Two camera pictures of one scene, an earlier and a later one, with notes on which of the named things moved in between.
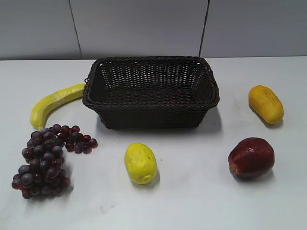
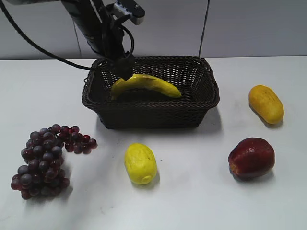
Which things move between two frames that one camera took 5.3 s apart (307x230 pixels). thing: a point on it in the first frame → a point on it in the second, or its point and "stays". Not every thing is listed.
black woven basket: (151, 92) stays
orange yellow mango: (264, 102) stays
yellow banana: (42, 107) → (145, 82)
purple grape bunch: (43, 173) stays
